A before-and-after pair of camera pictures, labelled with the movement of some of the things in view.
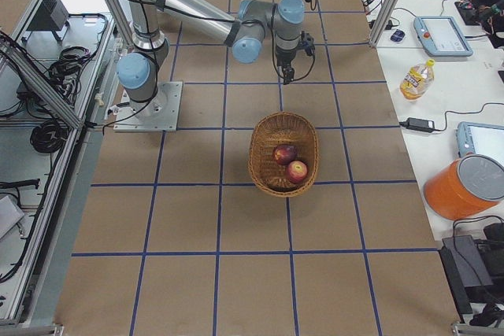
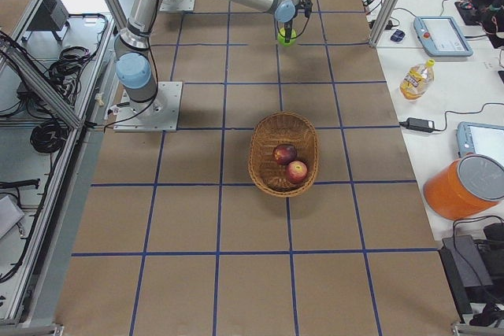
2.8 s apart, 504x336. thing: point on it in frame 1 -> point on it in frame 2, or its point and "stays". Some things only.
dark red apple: x=284 y=153 stays
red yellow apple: x=297 y=171 stays
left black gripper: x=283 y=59 -> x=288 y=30
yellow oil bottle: x=417 y=80 stays
